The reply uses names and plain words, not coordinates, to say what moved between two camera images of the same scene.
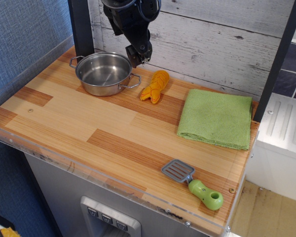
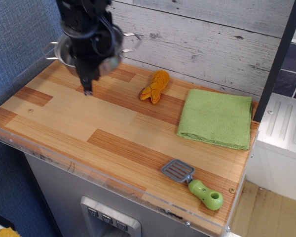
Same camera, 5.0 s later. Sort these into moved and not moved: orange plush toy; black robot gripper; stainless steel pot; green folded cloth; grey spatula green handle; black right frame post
Moved: black robot gripper; stainless steel pot
Not moved: orange plush toy; black right frame post; green folded cloth; grey spatula green handle
